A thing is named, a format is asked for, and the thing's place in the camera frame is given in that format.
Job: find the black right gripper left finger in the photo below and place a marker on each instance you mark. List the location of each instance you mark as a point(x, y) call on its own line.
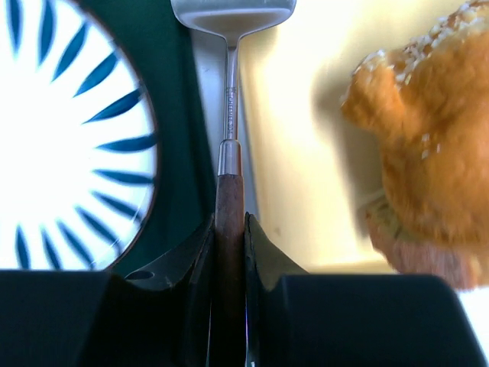
point(155, 316)

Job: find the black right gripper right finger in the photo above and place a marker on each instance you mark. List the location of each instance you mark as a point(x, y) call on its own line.
point(300, 319)

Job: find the wooden handled cake server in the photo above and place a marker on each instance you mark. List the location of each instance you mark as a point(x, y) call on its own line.
point(230, 20)

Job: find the yellow plastic tray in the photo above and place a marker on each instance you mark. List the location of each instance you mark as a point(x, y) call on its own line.
point(316, 171)

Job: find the white plate blue stripes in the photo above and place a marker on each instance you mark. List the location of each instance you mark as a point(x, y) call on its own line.
point(79, 151)

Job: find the sugared braided pastry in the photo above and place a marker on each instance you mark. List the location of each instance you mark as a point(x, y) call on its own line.
point(427, 104)

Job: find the dark green placemat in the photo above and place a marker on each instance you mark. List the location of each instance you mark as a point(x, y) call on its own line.
point(161, 50)

